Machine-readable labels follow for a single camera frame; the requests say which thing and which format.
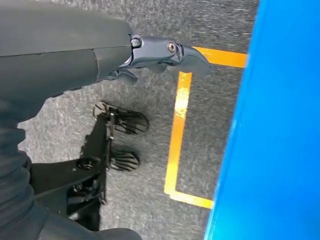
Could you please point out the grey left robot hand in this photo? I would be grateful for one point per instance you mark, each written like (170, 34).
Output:
(62, 49)

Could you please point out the black robot foot assembly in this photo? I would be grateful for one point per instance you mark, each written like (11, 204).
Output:
(95, 149)

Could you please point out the yellow floor tape square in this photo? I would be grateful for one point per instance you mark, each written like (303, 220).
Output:
(178, 132)

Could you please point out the blue metal shelf rack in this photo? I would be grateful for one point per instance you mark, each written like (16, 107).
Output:
(275, 132)

